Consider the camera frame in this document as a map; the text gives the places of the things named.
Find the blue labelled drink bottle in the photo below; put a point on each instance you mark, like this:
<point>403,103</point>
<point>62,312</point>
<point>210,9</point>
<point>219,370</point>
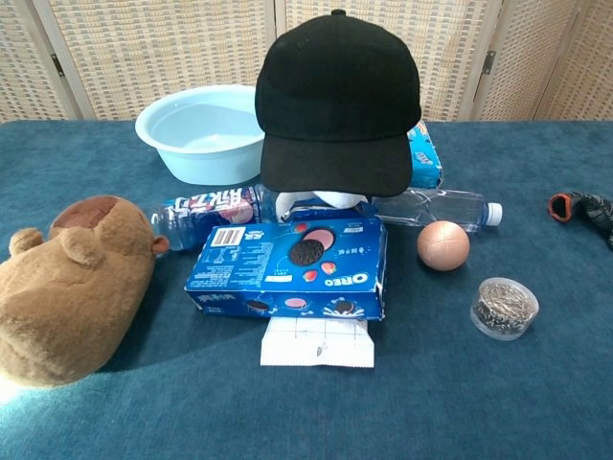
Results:
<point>206,213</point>

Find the blue chocolate chip cookie box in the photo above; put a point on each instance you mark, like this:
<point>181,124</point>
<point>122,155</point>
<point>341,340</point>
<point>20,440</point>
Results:
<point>424,158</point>

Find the clear tub of steel scrubber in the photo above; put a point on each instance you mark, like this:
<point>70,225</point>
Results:
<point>504,309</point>

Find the copper coloured ball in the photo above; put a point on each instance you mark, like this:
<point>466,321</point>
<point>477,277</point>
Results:
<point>443,246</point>

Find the brown capybara plush toy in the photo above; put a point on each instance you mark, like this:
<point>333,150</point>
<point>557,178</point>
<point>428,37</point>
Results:
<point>62,297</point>

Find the blue table cloth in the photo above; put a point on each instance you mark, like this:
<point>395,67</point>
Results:
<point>431,397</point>

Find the grey knit work glove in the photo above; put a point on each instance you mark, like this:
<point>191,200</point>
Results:
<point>589,211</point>

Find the white foam mannequin head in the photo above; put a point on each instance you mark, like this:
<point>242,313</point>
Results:
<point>337,197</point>

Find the light blue plastic basin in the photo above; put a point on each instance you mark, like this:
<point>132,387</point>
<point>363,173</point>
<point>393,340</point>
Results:
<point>201,144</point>

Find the blue Oreo cookie box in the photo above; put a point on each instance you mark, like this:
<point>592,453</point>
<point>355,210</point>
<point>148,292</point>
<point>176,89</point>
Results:
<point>249,273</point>

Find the black baseball cap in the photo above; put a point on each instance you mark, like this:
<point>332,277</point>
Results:
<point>335,96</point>

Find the clear empty water bottle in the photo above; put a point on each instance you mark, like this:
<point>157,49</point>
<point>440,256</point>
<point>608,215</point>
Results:
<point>431,208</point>

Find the white snack packet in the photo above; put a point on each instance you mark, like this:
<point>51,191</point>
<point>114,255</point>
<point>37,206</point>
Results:
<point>316,347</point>

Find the woven folding screen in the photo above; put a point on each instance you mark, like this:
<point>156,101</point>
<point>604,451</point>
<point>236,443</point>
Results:
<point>158,52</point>

